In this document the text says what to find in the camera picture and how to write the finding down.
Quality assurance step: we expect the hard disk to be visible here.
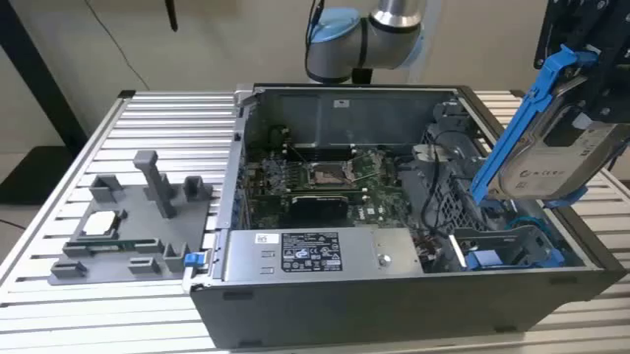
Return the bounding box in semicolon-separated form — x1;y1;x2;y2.
470;44;630;209

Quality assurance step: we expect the black disk wire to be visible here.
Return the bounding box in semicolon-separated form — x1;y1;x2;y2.
482;201;518;223

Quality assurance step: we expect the grey metal disk bay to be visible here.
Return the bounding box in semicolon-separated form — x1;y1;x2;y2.
397;123;523;237

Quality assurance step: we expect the RAM slot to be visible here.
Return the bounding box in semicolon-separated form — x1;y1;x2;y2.
283;187;369;195

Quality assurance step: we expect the metal locking lever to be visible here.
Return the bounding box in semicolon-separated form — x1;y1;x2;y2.
354;161;385;182

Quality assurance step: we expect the blue carrier tab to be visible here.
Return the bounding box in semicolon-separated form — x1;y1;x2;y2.
465;250;511;272

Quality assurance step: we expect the green motherboard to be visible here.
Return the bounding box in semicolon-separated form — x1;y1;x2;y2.
243;147;413;228

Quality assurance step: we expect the CPU socket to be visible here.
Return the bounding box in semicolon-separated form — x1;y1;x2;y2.
307;162;355;187

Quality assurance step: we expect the black graphics card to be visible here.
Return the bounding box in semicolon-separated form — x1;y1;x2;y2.
287;194;351;226

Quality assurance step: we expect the black open PC case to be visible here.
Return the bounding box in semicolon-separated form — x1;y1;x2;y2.
182;83;628;350

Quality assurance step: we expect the silver power supply unit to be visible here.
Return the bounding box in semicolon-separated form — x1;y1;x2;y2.
220;227;426;283

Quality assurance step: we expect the black antenna rod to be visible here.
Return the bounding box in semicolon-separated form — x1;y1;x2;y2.
162;0;179;32

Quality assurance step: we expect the grey parts rack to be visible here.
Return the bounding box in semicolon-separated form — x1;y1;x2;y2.
47;150;216;285

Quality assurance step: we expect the green RAM stick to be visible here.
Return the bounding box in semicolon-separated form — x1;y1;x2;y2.
68;239;159;254

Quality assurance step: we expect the silver CPU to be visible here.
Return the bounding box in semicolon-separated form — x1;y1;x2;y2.
80;212;122;237

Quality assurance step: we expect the long black cable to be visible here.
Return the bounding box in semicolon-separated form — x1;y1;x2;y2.
421;128;493;237

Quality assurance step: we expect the red black wire bundle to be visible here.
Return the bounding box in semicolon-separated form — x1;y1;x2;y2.
415;230;447;263

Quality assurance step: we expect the thin cable at arm joint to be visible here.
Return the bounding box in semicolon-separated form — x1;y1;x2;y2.
303;0;329;71

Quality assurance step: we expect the thin black wall cable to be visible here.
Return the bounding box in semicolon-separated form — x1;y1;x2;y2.
83;0;152;91

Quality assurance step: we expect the black slanted post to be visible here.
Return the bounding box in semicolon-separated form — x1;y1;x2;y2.
0;0;90;148

